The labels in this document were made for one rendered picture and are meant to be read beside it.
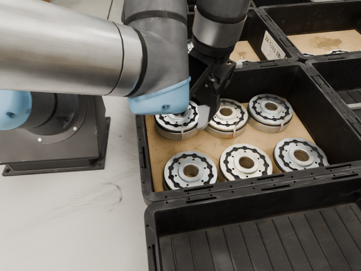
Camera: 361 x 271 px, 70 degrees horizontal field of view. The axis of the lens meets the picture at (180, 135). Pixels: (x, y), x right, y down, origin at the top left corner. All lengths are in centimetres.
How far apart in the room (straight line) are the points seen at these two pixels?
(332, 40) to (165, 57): 82
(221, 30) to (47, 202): 55
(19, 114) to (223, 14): 35
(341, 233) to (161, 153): 36
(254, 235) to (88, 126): 45
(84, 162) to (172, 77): 46
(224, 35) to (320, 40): 67
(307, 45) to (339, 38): 13
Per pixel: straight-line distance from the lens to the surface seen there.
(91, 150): 67
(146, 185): 40
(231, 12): 38
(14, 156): 75
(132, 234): 62
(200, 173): 49
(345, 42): 106
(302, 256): 51
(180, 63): 30
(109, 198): 67
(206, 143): 58
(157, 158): 55
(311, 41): 101
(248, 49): 90
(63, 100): 62
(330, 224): 55
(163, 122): 55
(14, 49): 22
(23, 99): 49
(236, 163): 51
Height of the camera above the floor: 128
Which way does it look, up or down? 49 degrees down
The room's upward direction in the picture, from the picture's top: straight up
